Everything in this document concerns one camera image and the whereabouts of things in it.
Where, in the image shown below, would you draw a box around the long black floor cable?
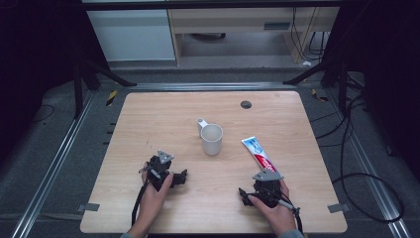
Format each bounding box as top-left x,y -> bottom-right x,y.
309,93 -> 406,224

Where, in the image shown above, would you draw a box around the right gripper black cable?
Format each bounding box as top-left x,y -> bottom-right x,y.
277,197 -> 304,234

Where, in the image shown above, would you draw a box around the aluminium floor rail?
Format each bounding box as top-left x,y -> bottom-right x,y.
324,88 -> 413,238
10,90 -> 97,238
127,81 -> 298,92

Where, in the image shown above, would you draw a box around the person's right hand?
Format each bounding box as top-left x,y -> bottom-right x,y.
247,178 -> 298,236

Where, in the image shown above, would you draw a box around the grey tape piece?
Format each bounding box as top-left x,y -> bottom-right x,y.
76,202 -> 101,213
327,202 -> 351,214

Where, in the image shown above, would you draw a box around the white cup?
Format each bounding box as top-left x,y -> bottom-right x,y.
196,117 -> 225,157

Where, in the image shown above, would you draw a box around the toothpaste tube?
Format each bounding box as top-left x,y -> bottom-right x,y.
241,135 -> 282,177

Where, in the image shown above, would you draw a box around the black metal stand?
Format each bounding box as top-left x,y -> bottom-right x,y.
282,56 -> 351,115
71,49 -> 139,121

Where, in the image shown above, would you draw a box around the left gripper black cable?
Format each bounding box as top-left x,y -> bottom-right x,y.
131,179 -> 151,228

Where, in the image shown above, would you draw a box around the person's left hand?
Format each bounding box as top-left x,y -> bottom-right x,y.
135,161 -> 175,230

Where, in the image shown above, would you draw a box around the thin black floor cable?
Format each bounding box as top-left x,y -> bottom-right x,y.
32,103 -> 55,124

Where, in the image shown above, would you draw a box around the yellow black tape strip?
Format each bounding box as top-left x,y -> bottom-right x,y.
310,87 -> 330,102
105,89 -> 119,107

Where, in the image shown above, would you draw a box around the light wooden desk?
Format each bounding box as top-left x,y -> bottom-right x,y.
166,6 -> 341,66

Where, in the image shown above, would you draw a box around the black cables under desk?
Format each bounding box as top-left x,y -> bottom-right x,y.
289,6 -> 331,63

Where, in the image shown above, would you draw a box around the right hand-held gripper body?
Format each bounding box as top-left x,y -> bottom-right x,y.
252,170 -> 292,209

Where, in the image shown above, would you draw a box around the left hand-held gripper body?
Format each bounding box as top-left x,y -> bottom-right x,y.
138,150 -> 175,192

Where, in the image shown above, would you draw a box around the white cabinet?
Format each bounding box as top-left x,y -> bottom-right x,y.
85,8 -> 176,62

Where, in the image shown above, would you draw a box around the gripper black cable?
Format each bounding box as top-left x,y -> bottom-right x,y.
277,197 -> 304,234
131,179 -> 151,228

